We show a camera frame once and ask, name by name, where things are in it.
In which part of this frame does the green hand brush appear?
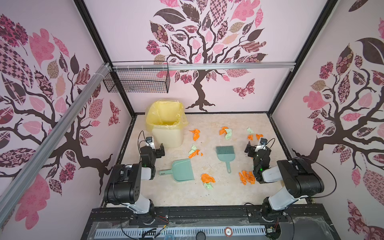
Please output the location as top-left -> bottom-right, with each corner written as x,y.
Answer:
216,146 -> 236,174

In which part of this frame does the green dustpan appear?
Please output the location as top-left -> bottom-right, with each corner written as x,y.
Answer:
159,159 -> 195,183

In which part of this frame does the green scrap mid table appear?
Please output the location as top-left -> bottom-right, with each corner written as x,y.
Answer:
189,145 -> 197,155

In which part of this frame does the orange scrap mid table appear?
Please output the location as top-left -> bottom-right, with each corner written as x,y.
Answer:
189,150 -> 200,159

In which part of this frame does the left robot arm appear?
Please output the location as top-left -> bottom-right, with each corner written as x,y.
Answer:
104,144 -> 165,215

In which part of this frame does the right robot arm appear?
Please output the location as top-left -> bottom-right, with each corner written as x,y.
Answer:
245,143 -> 325,221

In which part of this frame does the orange scrap pile front right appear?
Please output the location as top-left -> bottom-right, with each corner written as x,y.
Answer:
239,171 -> 256,186

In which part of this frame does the cream trash bin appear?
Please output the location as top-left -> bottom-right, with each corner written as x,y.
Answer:
152,128 -> 184,148

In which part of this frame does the yellow bin liner bag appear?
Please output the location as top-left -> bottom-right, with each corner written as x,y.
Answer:
146,100 -> 189,132

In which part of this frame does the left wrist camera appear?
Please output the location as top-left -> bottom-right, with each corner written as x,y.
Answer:
146,137 -> 155,149

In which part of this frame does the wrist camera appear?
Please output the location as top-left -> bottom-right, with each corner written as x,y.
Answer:
259,138 -> 268,146
146,137 -> 155,149

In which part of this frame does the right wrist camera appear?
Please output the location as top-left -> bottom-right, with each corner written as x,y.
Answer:
259,138 -> 268,146

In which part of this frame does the black wire basket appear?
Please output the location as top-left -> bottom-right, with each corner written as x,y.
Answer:
103,60 -> 171,93

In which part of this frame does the white slotted cable duct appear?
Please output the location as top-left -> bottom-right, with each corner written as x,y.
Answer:
93,226 -> 267,240

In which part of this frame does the aluminium rail back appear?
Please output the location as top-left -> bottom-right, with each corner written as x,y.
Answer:
113,62 -> 296,71

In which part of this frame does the aluminium rail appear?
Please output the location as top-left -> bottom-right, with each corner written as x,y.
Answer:
113,62 -> 296,71
1,63 -> 111,224

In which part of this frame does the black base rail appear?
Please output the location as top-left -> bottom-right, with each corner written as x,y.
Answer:
81,203 -> 339,240

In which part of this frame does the aluminium rail left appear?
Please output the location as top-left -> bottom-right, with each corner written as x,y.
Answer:
1,63 -> 111,224

